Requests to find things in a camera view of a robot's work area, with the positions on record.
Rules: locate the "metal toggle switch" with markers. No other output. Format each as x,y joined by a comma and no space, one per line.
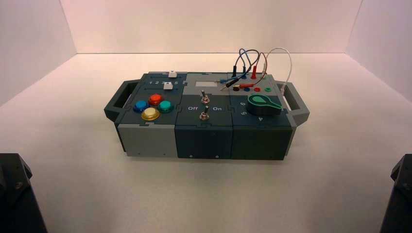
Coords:
204,114
204,98

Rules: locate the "yellow round push button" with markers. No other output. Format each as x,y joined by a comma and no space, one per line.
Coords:
150,114

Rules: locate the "green rotary knob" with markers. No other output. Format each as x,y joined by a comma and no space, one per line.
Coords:
262,104

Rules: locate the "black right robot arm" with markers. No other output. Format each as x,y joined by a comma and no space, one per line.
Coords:
400,205

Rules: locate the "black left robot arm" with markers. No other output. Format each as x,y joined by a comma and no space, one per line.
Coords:
16,199

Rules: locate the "white slider knob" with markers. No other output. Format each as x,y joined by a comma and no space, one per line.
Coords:
173,74
168,86

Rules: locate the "dark teal grey control box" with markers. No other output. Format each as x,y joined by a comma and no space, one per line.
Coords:
202,138

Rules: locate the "red round push button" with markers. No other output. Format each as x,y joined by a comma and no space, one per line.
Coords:
155,99

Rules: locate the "blue round push button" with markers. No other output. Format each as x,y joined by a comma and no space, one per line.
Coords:
141,105

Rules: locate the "green round push button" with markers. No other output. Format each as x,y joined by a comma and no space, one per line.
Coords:
165,106

